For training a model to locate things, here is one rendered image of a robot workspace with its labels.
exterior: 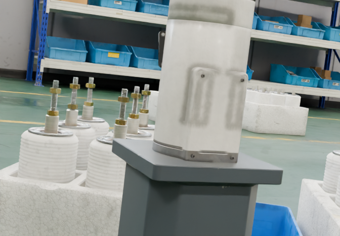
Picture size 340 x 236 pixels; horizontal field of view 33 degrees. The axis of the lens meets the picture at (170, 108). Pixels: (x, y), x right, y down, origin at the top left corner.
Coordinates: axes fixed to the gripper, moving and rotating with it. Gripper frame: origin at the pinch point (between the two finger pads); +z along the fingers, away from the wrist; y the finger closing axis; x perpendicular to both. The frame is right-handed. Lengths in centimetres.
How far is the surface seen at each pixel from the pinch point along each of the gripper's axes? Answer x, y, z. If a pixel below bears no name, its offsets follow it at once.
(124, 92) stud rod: -2.4, 11.3, 1.5
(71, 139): -3.0, 19.2, 10.1
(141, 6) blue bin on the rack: -481, -8, -57
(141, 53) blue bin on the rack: -524, -15, -13
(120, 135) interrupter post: -1.9, 11.1, 8.7
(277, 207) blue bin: -23.5, -23.6, 23.5
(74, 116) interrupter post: -16.0, 19.7, 7.7
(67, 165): -2.5, 19.3, 14.5
